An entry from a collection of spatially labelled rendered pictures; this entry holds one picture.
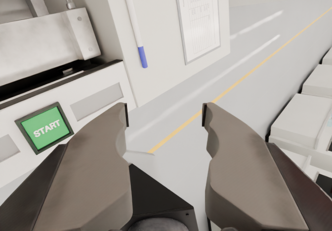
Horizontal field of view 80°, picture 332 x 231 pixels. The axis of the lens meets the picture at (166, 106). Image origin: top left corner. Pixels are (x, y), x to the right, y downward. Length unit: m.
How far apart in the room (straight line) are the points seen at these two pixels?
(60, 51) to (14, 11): 0.10
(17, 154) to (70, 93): 0.10
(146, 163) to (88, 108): 0.38
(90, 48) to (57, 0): 0.12
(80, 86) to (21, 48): 0.11
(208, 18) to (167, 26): 0.14
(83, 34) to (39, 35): 0.07
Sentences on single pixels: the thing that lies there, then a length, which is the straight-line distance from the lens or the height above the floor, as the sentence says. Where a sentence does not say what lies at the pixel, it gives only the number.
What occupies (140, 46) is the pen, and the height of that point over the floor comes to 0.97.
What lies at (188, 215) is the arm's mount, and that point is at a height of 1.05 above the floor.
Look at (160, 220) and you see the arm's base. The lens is 0.51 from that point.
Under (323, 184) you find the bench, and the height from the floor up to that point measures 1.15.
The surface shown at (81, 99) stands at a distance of 0.33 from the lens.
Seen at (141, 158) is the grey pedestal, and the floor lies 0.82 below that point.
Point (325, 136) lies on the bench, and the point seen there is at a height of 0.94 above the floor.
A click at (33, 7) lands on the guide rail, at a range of 0.43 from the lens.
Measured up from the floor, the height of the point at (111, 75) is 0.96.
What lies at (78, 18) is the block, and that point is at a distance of 0.38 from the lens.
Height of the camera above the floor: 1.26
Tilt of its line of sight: 43 degrees down
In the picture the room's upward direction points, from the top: 107 degrees clockwise
